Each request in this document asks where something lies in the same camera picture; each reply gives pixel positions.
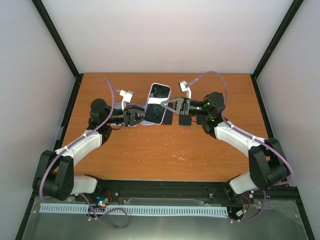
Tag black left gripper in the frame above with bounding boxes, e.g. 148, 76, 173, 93
104, 104, 151, 126

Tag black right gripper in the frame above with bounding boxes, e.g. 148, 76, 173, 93
159, 98, 210, 117

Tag lavender phone case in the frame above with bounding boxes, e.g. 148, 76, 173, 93
140, 102, 154, 126
128, 103, 141, 128

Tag phone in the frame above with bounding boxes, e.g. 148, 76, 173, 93
144, 82, 171, 125
196, 115, 205, 126
178, 115, 192, 127

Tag black smartphone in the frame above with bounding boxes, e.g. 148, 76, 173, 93
162, 110, 173, 125

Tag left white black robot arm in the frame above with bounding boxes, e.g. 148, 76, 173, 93
32, 98, 145, 202

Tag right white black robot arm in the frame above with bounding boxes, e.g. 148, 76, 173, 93
160, 92, 293, 195

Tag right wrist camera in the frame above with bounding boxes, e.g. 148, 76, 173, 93
178, 80, 192, 99

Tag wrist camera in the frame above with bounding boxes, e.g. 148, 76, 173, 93
178, 80, 192, 99
119, 89, 134, 110

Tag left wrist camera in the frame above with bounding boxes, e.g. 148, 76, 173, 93
119, 89, 134, 110

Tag black frame post left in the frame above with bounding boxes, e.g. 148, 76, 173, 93
14, 0, 85, 240

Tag black frame post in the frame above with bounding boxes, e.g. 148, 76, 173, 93
14, 0, 85, 240
252, 0, 320, 239

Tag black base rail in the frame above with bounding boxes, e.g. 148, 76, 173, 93
32, 178, 300, 208

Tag light blue cable duct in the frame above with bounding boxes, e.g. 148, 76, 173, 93
38, 203, 228, 218

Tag metal base plate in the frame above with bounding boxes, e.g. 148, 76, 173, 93
19, 197, 314, 240

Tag black frame post right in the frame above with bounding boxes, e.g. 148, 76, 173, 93
252, 0, 320, 239

